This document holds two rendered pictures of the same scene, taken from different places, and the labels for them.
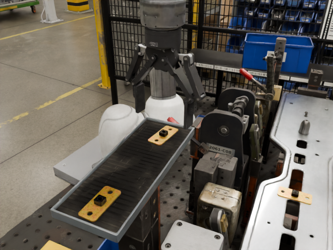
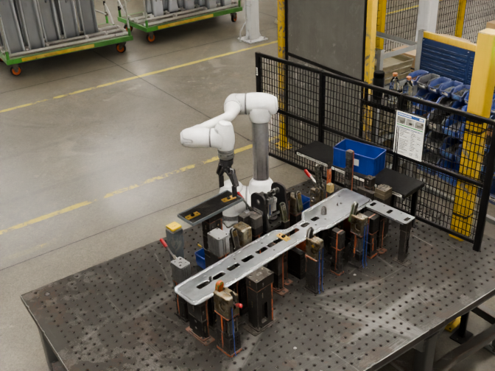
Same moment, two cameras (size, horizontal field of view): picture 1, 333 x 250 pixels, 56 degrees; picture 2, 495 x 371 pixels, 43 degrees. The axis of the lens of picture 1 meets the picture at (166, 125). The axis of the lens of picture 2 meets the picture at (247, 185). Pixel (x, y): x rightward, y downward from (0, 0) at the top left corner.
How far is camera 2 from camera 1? 288 cm
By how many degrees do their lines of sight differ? 20
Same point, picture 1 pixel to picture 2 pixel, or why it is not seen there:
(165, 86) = (258, 173)
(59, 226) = (187, 241)
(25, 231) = not seen: hidden behind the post
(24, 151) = (183, 202)
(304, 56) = (369, 165)
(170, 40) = (226, 163)
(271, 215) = (265, 241)
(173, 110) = (261, 188)
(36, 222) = not seen: hidden behind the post
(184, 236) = (216, 232)
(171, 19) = (225, 157)
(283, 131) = (312, 210)
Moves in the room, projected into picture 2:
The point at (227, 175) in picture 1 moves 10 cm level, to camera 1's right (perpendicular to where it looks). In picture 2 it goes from (253, 221) to (270, 224)
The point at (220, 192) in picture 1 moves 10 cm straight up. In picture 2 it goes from (242, 225) to (241, 210)
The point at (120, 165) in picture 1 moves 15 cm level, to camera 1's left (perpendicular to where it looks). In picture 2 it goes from (205, 206) to (180, 202)
